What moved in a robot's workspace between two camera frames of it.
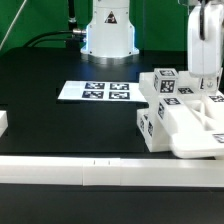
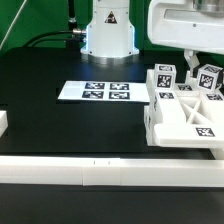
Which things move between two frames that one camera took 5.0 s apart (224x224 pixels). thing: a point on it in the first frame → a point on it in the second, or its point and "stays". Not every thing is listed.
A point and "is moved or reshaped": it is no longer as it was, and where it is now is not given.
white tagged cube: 166,81 is moved or reshaped
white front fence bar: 98,171 stays
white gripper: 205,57 → 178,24
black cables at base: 70,42 stays
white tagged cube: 207,83 stays
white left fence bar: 3,122 stays
